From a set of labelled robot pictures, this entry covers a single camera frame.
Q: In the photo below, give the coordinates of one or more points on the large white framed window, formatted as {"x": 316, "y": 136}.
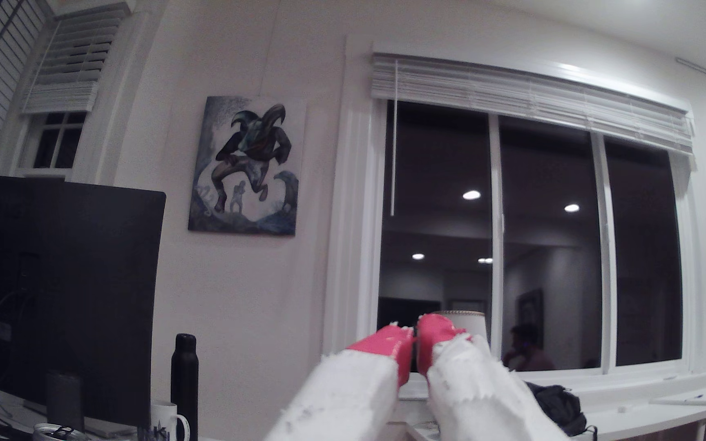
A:
{"x": 496, "y": 245}

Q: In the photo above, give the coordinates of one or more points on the black water bottle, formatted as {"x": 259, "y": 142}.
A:
{"x": 184, "y": 380}

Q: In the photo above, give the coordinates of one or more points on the black computer monitor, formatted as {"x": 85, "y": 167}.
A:
{"x": 95, "y": 275}

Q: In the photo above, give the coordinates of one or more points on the silver drink can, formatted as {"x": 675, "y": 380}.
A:
{"x": 59, "y": 432}

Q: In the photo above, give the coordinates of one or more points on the small white slatted shutter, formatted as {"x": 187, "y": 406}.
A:
{"x": 71, "y": 67}

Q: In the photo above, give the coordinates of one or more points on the dark creature wall painting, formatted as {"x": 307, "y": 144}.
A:
{"x": 249, "y": 165}

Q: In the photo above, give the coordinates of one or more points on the black backpack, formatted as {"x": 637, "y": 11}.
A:
{"x": 558, "y": 407}

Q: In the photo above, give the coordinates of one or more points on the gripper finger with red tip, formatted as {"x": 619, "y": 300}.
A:
{"x": 475, "y": 398}
{"x": 341, "y": 404}

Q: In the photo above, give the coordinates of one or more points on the white printed mug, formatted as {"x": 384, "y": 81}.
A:
{"x": 166, "y": 422}

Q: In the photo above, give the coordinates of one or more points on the white lamp shade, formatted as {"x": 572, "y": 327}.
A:
{"x": 472, "y": 321}

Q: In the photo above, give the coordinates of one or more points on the small dark window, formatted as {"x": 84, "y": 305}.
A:
{"x": 56, "y": 144}

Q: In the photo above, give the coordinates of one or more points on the wide white window blind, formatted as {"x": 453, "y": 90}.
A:
{"x": 531, "y": 98}

